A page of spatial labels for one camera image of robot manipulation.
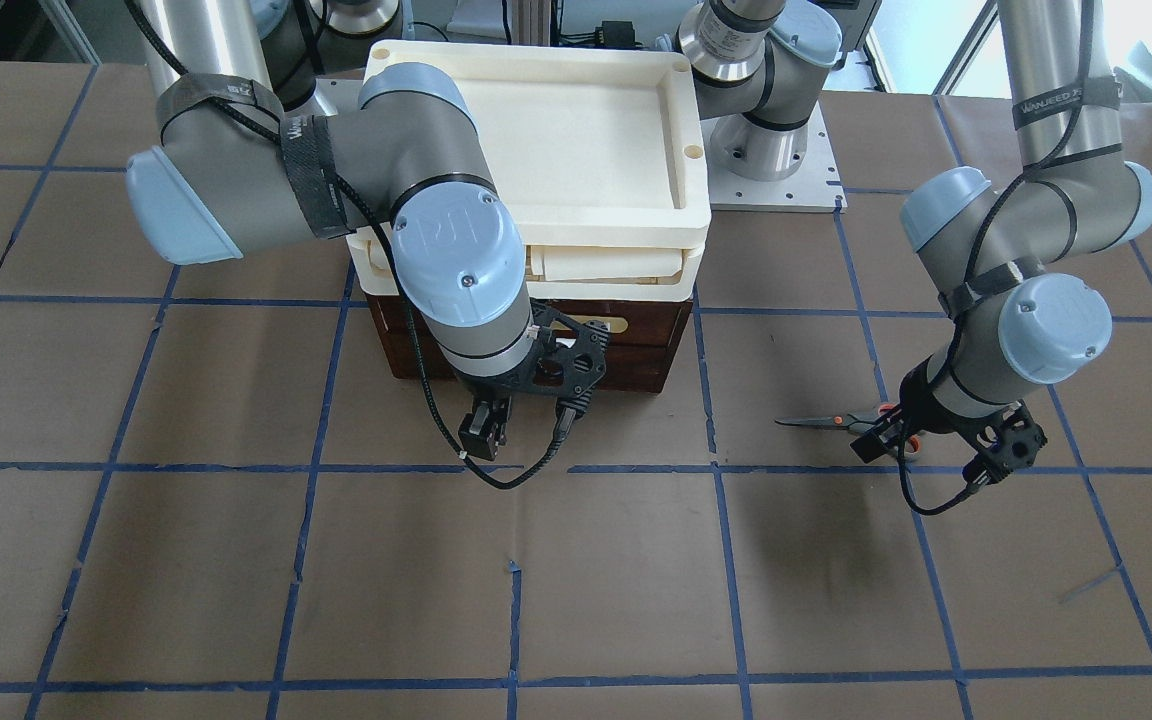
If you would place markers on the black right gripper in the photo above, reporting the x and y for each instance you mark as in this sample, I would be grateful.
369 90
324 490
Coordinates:
487 388

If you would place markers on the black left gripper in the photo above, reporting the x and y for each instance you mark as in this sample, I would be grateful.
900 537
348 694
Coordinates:
930 408

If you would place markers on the grey orange scissors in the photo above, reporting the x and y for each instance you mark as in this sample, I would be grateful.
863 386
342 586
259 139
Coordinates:
857 424

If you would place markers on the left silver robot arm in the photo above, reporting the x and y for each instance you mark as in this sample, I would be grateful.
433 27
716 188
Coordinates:
1019 326

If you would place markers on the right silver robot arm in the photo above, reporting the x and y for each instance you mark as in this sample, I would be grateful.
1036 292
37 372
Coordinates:
233 174

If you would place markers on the cream plastic tray stack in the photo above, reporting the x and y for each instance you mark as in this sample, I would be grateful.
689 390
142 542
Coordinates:
598 155

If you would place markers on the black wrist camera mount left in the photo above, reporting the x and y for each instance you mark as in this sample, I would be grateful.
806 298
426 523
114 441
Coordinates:
1003 442

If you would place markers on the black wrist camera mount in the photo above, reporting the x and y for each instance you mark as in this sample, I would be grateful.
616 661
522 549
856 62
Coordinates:
1003 442
566 360

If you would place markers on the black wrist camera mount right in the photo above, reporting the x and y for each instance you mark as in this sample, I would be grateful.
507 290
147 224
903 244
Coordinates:
566 360

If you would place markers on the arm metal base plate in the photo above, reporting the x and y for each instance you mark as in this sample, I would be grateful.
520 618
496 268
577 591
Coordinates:
754 169
332 96

